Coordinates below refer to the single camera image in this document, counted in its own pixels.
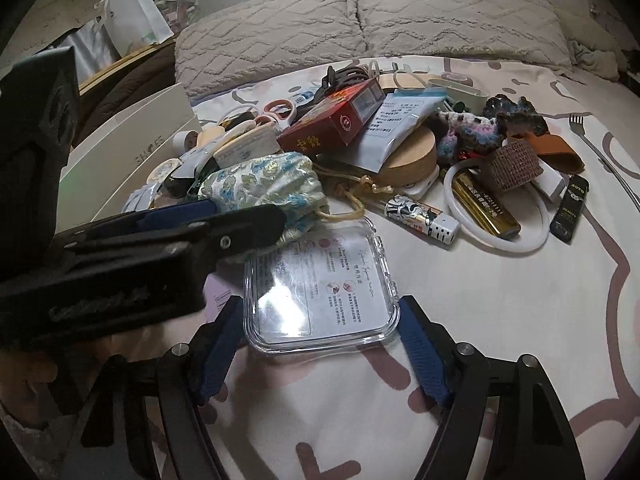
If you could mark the telescopic metal fork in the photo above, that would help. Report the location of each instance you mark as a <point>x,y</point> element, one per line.
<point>577,122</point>

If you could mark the beige textured pillow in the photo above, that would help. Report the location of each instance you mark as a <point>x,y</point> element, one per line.
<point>450,15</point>
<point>270,35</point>

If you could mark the floral fabric pouch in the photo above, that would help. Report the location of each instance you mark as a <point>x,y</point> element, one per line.
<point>265,185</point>

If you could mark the beige plush blanket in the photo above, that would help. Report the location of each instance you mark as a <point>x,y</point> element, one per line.
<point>590,30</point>

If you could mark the small white roll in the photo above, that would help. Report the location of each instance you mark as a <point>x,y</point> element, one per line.
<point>185,140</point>

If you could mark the pile of photos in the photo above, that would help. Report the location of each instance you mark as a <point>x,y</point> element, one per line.
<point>180,10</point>

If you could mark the beige soap box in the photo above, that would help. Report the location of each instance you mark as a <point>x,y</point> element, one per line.
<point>245,147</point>

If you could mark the tan oval wooden piece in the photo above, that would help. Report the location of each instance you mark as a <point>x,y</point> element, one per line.
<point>210,136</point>

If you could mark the clear plastic case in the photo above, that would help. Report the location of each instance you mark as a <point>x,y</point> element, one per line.
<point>325,290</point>

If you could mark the red cardboard box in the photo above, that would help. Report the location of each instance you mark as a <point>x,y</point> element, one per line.
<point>325,120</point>

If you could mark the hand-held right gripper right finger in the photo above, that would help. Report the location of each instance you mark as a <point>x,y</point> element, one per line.
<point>425,355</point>

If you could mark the multicolour crochet piece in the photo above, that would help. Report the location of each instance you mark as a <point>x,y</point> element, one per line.
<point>465,130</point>

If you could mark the brown duvet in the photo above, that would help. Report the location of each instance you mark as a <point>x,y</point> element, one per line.
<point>130,90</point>

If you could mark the white cardboard box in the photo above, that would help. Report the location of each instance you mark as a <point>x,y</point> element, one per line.
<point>125,130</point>

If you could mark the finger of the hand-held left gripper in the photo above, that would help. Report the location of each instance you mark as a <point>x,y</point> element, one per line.
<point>250,230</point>
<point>175,215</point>

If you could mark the pale green glasses case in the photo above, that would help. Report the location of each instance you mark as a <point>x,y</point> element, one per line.
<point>460,89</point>

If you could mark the grey blue cloth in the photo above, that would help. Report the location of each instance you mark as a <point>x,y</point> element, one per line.
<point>595,57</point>

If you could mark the white plastic block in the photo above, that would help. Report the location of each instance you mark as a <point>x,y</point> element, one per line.
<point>552,182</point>

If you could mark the grey paper sachet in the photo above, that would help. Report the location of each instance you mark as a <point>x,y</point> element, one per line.
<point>395,120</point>

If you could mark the brown leather pouch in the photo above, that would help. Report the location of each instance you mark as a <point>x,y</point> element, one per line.
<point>560,157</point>

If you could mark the person's left hand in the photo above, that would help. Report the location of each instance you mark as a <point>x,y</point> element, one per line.
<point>55,375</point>

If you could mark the person's left forearm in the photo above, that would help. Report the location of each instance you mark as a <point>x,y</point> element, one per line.
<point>25,450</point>

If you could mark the printed white lighter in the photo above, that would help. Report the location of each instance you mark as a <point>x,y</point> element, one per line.
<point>415,215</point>

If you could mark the dark brown hair claw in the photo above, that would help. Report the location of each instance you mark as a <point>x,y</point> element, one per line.
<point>340,82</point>

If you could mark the flat white device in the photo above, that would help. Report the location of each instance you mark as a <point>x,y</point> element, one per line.
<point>417,190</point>

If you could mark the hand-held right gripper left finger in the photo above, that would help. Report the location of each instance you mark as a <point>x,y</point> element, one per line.
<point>220,355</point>

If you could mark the small gold foil bar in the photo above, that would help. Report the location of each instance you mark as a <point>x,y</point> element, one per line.
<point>485,205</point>

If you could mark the round wooden box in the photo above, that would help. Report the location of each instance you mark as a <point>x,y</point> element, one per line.
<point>410,165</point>

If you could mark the round cream tin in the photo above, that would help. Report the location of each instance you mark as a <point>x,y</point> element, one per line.
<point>163,170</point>

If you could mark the brown bandage roll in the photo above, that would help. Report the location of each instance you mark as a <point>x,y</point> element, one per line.
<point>515,165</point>

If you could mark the purple box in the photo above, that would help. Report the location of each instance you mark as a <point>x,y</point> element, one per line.
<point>225,300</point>

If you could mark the black lighter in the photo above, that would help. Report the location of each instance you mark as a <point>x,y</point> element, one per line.
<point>570,210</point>

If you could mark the white paper shopping bag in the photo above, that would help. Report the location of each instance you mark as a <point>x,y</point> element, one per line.
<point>135,15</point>

